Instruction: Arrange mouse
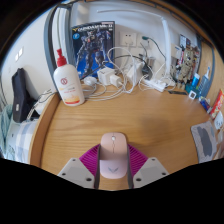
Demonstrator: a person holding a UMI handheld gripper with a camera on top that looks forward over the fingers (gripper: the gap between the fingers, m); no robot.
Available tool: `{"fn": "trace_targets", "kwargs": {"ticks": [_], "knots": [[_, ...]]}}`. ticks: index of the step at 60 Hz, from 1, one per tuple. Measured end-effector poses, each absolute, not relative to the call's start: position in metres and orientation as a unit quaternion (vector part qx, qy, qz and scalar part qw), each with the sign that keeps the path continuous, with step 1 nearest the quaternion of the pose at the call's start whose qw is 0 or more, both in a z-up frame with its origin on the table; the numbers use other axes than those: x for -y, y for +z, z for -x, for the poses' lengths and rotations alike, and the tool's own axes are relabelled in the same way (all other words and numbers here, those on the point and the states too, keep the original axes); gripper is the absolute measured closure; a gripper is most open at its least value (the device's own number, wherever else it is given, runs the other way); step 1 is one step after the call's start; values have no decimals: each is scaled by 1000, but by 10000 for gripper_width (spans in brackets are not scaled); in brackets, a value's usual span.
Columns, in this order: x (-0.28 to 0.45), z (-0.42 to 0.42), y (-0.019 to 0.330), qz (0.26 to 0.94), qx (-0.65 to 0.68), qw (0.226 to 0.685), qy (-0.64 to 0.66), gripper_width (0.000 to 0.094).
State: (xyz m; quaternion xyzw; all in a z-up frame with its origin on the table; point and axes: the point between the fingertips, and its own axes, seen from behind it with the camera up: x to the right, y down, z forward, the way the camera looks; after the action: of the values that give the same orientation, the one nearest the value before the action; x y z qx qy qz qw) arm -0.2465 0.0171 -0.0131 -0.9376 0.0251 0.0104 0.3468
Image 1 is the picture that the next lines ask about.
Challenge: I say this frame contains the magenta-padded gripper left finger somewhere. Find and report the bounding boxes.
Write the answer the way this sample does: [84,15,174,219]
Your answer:
[57,143,102,190]

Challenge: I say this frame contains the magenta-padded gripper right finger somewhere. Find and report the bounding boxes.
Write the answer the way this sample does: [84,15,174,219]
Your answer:
[126,143,170,190]

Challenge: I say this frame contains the pink computer mouse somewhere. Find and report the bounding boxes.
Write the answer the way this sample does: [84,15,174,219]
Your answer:
[99,132,129,180]

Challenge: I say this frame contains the blue plaid bedding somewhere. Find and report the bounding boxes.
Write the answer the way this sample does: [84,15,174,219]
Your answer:
[4,118,39,164]

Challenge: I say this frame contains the black ruler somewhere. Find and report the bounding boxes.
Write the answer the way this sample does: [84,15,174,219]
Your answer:
[167,90,188,96]

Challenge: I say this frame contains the white red-capped pump bottle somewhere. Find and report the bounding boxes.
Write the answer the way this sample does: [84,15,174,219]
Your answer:
[53,48,86,107]

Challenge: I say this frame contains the white power strip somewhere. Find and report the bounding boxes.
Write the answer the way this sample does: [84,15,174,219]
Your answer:
[143,78,168,93]

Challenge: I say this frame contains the blue packet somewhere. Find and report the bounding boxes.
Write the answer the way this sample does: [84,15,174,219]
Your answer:
[199,96,212,113]

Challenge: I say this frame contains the teal blanket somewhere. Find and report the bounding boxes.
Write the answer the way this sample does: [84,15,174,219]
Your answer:
[0,104,13,154]

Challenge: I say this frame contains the teal round disc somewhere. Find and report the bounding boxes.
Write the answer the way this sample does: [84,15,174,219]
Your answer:
[185,83,198,96]

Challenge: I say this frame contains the black bag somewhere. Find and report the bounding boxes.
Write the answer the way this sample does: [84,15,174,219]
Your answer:
[11,67,38,124]

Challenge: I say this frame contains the white charger block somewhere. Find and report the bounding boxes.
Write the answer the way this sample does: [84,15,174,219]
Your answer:
[97,67,115,86]

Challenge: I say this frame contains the tall white adapter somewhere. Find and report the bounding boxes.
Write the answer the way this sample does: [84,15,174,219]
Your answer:
[126,61,144,86]

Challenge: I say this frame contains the clear glass jar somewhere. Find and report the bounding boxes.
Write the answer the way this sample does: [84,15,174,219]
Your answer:
[139,56,156,79]

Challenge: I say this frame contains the clear blue spray bottle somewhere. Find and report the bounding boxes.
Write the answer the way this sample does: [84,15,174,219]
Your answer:
[198,66,213,98]

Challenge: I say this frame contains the blue robot model kit box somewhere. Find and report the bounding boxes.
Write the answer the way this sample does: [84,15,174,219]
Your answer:
[70,20,116,79]

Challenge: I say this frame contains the colourful model kit box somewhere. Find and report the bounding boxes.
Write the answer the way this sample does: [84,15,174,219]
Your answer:
[178,33,201,81]

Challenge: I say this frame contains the white cable tangle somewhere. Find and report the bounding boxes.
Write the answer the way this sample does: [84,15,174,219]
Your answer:
[81,46,158,103]

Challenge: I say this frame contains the white wall switch plate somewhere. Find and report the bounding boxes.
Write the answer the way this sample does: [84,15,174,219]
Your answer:
[14,47,24,63]

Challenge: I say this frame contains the grey cable with green plug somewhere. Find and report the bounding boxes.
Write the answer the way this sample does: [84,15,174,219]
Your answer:
[140,35,167,63]

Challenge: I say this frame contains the white wall socket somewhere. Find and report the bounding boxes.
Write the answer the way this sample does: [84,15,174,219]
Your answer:
[119,31,138,48]

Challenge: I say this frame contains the grey metal desk frame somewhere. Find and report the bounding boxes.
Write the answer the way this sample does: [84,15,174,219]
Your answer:
[43,3,214,98]

